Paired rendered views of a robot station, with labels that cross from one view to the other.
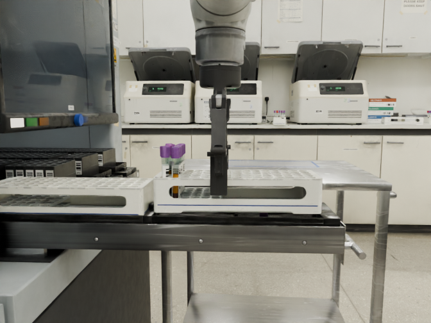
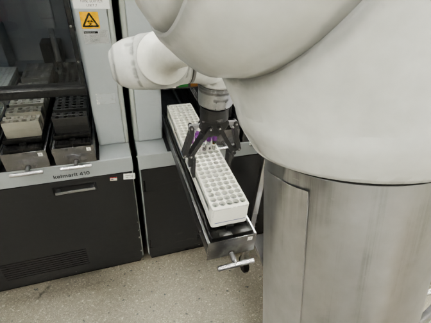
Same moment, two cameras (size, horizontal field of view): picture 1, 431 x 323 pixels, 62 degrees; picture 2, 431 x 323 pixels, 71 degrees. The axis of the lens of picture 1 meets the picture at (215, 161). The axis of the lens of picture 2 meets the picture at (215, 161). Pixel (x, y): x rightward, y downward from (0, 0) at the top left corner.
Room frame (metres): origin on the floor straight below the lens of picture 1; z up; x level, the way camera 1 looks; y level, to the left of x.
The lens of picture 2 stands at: (0.40, -0.66, 1.43)
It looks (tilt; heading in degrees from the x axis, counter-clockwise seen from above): 37 degrees down; 66
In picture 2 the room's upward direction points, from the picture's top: 5 degrees clockwise
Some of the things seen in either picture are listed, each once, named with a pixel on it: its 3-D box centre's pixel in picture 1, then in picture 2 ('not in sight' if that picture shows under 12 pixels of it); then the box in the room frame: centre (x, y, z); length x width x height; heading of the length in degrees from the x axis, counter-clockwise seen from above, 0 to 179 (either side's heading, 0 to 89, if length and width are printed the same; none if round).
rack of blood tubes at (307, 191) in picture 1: (236, 190); (213, 179); (0.67, -0.04, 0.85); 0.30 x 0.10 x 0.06; 87
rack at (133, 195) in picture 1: (72, 197); (187, 129); (0.68, 0.28, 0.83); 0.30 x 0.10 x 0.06; 87
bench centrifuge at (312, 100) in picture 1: (326, 84); not in sight; (3.23, -0.97, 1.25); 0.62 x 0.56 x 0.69; 177
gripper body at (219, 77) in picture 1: (220, 91); (213, 120); (0.67, -0.01, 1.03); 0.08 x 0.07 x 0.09; 177
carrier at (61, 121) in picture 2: not in sight; (71, 124); (0.29, 0.39, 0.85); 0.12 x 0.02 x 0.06; 177
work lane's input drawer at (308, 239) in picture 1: (165, 226); (199, 170); (0.67, 0.10, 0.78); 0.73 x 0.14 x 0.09; 87
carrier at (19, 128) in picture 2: not in sight; (22, 128); (0.13, 0.40, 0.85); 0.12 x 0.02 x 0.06; 178
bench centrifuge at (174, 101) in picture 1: (163, 87); not in sight; (3.30, 0.47, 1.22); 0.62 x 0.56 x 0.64; 175
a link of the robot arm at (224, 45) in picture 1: (220, 50); (215, 94); (0.67, -0.01, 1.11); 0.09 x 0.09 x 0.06
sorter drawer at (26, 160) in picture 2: not in sight; (38, 113); (0.14, 0.63, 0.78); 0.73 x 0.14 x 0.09; 87
